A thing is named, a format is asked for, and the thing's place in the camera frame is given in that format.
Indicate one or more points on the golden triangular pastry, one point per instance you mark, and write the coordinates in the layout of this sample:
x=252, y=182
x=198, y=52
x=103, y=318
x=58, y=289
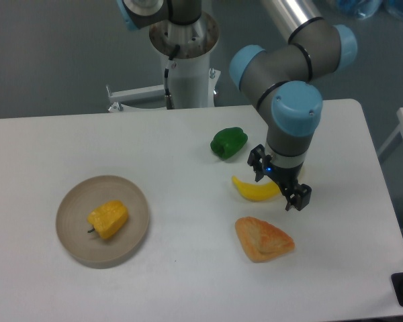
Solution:
x=262, y=241

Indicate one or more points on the green bell pepper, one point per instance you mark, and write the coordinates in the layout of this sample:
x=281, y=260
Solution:
x=228, y=141

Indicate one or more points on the beige round plate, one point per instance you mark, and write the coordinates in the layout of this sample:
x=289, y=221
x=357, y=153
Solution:
x=80, y=238

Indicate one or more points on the yellow bell pepper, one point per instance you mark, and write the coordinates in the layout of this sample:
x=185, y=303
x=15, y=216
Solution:
x=108, y=218

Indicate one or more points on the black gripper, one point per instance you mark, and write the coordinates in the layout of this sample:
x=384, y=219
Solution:
x=283, y=170

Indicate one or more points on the yellow banana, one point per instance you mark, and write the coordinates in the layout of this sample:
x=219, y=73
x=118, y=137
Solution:
x=255, y=192

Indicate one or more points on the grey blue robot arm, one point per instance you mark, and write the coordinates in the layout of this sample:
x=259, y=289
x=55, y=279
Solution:
x=277, y=84

